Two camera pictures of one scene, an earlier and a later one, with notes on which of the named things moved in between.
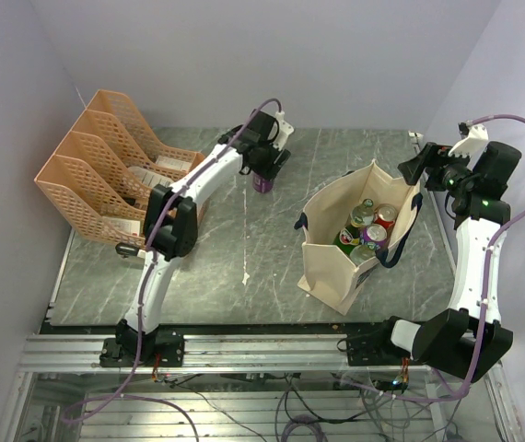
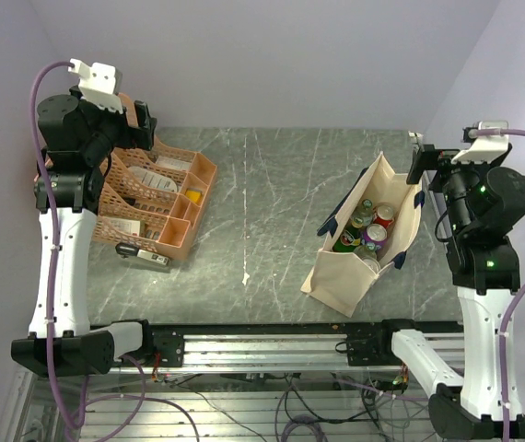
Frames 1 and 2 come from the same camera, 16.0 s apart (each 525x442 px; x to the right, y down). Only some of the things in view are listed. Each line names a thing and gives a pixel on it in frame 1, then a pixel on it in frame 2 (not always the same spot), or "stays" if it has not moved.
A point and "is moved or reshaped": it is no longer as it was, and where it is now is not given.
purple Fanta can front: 376,234 stays
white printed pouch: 148,178 stays
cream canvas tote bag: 328,277 is moved or reshaped
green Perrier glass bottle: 347,238 stays
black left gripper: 268,171 to 140,137
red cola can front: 385,215 stays
